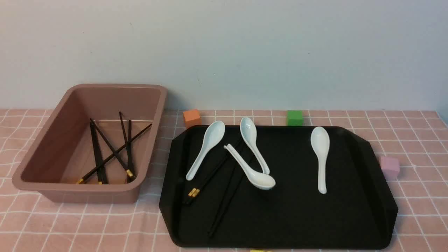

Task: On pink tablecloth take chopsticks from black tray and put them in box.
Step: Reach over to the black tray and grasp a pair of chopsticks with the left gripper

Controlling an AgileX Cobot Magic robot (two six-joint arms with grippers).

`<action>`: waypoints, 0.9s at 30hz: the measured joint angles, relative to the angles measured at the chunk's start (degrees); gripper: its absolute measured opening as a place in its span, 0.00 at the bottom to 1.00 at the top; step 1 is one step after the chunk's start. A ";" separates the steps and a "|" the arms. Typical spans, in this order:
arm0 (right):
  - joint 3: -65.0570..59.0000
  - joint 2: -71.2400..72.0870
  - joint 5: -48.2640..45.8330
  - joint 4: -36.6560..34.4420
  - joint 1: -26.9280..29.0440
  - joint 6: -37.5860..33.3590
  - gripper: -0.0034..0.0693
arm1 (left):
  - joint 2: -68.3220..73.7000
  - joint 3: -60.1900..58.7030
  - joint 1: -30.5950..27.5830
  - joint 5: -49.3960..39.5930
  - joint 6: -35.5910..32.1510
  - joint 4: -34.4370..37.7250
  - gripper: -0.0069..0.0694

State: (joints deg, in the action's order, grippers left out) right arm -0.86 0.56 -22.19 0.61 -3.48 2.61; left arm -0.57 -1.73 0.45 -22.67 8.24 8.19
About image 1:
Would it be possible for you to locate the white spoon upper middle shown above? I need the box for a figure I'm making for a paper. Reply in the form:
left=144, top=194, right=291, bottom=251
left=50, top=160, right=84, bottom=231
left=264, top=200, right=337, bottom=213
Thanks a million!
left=240, top=117, right=270, bottom=175

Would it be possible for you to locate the white spoon right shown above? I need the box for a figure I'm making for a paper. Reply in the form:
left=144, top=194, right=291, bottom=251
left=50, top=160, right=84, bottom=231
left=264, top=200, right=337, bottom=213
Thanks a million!
left=310, top=126, right=330, bottom=194

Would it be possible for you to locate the pink plastic bin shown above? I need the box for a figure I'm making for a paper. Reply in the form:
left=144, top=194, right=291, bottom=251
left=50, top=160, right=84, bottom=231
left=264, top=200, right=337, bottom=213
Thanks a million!
left=12, top=84, right=168, bottom=204

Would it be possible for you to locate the black chopstick gold band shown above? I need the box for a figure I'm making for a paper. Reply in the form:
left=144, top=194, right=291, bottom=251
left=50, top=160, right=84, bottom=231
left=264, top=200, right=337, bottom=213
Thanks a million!
left=182, top=138, right=243, bottom=205
left=182, top=150, right=237, bottom=205

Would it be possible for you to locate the white spoon lower middle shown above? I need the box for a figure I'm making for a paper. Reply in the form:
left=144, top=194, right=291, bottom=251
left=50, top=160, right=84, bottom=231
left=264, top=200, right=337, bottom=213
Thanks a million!
left=223, top=144, right=276, bottom=190

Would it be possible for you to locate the white spoon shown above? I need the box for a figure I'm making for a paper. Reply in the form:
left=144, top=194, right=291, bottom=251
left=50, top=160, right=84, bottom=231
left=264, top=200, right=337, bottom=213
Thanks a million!
left=240, top=117, right=270, bottom=175
left=310, top=126, right=330, bottom=194
left=223, top=144, right=276, bottom=190
left=186, top=121, right=225, bottom=181

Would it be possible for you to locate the black chopstick crossing in bin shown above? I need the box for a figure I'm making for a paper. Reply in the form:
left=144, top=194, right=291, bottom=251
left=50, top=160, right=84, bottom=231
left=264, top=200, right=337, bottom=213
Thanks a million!
left=76, top=124, right=152, bottom=184

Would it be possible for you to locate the black chopstick right in bin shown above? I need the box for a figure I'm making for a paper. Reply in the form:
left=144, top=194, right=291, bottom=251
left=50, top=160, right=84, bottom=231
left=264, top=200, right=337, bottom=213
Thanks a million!
left=90, top=118, right=135, bottom=182

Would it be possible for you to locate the pink foam cube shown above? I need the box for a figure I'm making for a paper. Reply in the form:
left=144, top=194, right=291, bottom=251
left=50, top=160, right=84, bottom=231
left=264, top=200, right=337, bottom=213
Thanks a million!
left=380, top=156, right=400, bottom=181

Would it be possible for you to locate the long black chopstick on tray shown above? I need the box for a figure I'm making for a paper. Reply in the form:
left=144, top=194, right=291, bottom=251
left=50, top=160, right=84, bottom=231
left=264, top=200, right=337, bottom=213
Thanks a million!
left=208, top=154, right=252, bottom=237

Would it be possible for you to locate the green foam cube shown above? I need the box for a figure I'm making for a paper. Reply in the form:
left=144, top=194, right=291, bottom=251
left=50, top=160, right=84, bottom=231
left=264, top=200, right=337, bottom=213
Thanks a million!
left=286, top=110, right=304, bottom=126

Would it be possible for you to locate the black chopstick left in bin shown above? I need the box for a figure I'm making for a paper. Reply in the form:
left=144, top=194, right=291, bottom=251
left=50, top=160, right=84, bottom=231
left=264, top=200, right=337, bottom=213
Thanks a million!
left=90, top=122, right=103, bottom=184

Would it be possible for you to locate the black chopstick in bin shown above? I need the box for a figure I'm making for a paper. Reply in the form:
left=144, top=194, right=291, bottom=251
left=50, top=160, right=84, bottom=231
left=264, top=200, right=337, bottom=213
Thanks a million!
left=90, top=118, right=135, bottom=182
left=90, top=122, right=103, bottom=184

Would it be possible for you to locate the white spoon far left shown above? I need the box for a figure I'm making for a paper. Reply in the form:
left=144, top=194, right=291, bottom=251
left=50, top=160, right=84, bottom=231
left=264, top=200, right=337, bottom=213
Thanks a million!
left=186, top=121, right=225, bottom=181

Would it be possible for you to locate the pink checkered tablecloth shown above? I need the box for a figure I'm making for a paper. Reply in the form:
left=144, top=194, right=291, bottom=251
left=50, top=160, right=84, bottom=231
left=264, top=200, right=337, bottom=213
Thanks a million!
left=0, top=108, right=447, bottom=252

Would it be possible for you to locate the orange foam cube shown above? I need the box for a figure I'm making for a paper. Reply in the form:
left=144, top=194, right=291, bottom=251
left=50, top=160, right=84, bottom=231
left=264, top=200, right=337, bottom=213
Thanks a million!
left=183, top=110, right=202, bottom=128

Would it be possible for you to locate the black plastic tray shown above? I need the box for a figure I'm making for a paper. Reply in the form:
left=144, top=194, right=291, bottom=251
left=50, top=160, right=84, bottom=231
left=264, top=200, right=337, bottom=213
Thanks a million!
left=159, top=125, right=399, bottom=250

